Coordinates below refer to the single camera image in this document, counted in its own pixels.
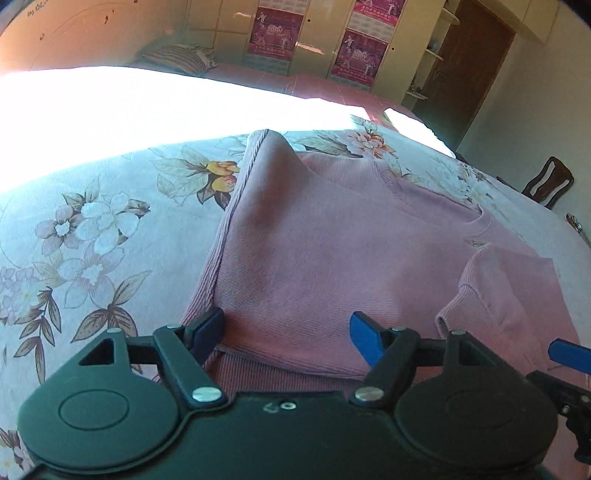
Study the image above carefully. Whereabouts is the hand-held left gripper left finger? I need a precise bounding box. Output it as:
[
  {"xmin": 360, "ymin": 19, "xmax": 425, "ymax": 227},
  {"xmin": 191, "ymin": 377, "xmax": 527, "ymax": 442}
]
[{"xmin": 78, "ymin": 307, "xmax": 228, "ymax": 409}]

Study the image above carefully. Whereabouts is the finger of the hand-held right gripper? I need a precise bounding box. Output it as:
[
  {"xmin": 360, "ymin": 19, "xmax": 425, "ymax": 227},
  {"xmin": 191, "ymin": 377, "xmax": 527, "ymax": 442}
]
[
  {"xmin": 549, "ymin": 338, "xmax": 591, "ymax": 366},
  {"xmin": 525, "ymin": 369, "xmax": 591, "ymax": 409}
]

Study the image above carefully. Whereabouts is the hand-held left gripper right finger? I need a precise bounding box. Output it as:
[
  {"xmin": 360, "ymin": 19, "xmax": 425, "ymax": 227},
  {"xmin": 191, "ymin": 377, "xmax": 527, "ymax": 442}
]
[{"xmin": 349, "ymin": 311, "xmax": 497, "ymax": 408}]

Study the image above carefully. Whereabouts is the pink knit sweater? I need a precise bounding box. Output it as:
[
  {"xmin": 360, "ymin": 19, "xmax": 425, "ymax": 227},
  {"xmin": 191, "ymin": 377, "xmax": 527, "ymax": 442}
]
[{"xmin": 180, "ymin": 129, "xmax": 579, "ymax": 394}]

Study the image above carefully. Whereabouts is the floral bedsheet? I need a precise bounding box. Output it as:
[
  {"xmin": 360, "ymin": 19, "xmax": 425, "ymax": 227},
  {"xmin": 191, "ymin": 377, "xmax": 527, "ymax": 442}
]
[{"xmin": 0, "ymin": 67, "xmax": 591, "ymax": 480}]

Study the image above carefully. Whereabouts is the wooden chair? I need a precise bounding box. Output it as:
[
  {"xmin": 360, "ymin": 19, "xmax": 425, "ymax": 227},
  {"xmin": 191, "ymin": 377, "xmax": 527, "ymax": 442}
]
[{"xmin": 521, "ymin": 156, "xmax": 575, "ymax": 211}]

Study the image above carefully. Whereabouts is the pink bedsheet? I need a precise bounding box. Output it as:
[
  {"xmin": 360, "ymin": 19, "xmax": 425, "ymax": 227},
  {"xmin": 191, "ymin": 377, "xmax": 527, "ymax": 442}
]
[{"xmin": 203, "ymin": 62, "xmax": 426, "ymax": 127}]

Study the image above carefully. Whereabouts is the striped pillow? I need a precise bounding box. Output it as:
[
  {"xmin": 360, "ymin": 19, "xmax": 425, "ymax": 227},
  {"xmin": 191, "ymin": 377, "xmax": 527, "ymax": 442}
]
[{"xmin": 134, "ymin": 44, "xmax": 220, "ymax": 77}]

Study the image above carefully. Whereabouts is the brown wooden door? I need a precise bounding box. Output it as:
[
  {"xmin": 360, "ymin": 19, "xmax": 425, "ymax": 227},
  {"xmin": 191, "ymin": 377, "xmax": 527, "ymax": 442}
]
[{"xmin": 413, "ymin": 0, "xmax": 516, "ymax": 151}]

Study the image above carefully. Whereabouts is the cream corner shelf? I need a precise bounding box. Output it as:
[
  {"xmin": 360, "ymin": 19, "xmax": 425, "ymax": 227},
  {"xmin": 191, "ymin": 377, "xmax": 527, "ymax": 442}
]
[{"xmin": 404, "ymin": 0, "xmax": 462, "ymax": 108}]

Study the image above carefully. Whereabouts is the cream wardrobe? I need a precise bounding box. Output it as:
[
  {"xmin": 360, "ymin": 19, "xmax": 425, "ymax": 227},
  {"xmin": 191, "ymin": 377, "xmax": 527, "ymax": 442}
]
[{"xmin": 185, "ymin": 0, "xmax": 451, "ymax": 108}]

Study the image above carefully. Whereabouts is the curved wooden headboard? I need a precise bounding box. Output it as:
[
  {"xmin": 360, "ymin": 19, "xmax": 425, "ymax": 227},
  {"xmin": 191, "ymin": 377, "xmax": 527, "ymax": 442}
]
[{"xmin": 0, "ymin": 0, "xmax": 191, "ymax": 77}]

